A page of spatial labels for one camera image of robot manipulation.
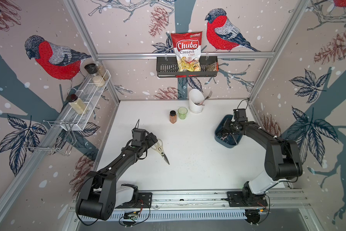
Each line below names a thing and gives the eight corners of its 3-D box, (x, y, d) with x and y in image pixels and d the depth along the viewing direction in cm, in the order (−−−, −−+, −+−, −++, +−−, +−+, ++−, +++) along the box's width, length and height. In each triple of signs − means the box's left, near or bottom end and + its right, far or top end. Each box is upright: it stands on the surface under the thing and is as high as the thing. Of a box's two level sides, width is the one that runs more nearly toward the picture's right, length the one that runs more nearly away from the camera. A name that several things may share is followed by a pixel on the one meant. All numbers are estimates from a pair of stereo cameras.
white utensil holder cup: (189, 113, 114) (190, 101, 103) (188, 100, 123) (189, 88, 112) (202, 113, 114) (205, 101, 103) (200, 100, 123) (202, 88, 112)
